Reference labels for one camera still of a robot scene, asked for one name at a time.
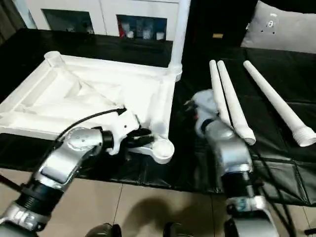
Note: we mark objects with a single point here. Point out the small yellow label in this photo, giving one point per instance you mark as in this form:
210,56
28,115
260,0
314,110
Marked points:
217,35

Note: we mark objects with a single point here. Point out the light grey cushion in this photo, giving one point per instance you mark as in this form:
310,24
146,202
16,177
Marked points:
286,27

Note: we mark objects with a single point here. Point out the grey curtain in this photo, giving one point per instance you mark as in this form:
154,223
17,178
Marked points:
10,17

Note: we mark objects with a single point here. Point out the white plastic table leg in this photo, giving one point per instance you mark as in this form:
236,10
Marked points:
178,34
232,106
276,103
215,84

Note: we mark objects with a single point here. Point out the black work mat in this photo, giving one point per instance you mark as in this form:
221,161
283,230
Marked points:
276,163

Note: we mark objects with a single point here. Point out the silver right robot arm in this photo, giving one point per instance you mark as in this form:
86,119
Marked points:
232,158

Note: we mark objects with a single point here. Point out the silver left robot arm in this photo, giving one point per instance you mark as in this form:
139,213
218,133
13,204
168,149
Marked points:
64,163

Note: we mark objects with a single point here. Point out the white plastic table top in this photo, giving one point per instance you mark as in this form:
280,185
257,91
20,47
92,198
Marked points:
89,98

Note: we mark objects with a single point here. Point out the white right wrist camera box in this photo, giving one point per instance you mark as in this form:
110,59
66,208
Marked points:
203,101

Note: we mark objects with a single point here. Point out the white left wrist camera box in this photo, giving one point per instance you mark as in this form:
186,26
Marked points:
123,123

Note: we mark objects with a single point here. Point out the white glass-door cabinet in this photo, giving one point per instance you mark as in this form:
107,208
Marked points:
98,17

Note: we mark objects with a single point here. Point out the black cabinet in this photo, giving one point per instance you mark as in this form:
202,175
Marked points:
217,17

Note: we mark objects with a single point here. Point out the black stand leg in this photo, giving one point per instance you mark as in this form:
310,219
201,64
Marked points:
311,231
7,181

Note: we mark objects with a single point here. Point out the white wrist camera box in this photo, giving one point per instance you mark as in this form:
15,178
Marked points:
123,123
203,101

